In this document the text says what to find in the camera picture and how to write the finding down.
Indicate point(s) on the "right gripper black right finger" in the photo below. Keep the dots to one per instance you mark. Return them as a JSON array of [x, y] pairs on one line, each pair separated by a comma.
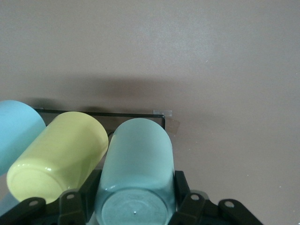
[[194, 211]]

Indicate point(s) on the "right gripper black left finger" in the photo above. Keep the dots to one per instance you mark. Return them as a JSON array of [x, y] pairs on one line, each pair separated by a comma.
[[75, 206]]

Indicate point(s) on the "yellow cup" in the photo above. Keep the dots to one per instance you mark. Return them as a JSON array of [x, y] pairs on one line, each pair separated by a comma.
[[61, 152]]

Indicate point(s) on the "mint green cup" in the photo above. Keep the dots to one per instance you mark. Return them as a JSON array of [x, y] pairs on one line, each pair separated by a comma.
[[138, 164]]

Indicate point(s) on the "light blue cup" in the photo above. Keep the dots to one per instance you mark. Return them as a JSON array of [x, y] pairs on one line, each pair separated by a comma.
[[16, 131]]

